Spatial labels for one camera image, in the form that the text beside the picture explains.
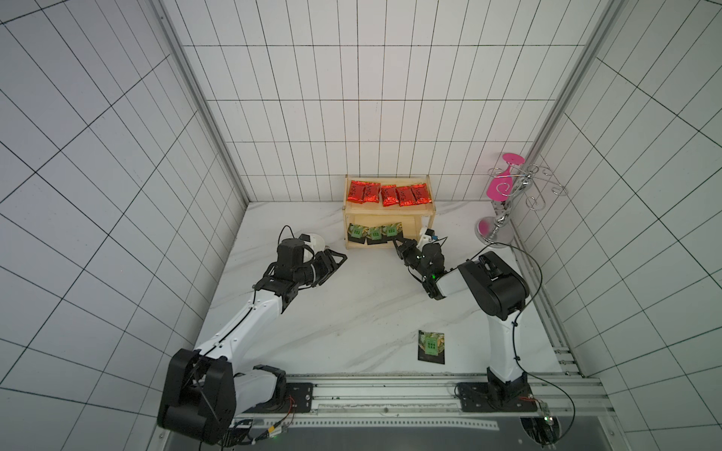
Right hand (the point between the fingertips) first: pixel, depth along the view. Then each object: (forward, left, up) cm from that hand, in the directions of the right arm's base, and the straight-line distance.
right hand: (382, 237), depth 96 cm
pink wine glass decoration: (+9, -36, +17) cm, 41 cm away
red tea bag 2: (+7, -2, +14) cm, 16 cm away
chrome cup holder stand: (+13, -44, -9) cm, 47 cm away
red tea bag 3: (+9, -7, +12) cm, 17 cm away
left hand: (-16, +12, +6) cm, 21 cm away
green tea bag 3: (+3, -4, -1) cm, 5 cm away
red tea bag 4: (+9, -12, +13) cm, 20 cm away
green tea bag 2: (+6, +2, -7) cm, 10 cm away
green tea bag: (+7, +10, -7) cm, 14 cm away
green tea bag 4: (-33, -16, -10) cm, 37 cm away
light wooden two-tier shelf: (+3, +2, +10) cm, 11 cm away
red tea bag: (+10, +9, +13) cm, 19 cm away
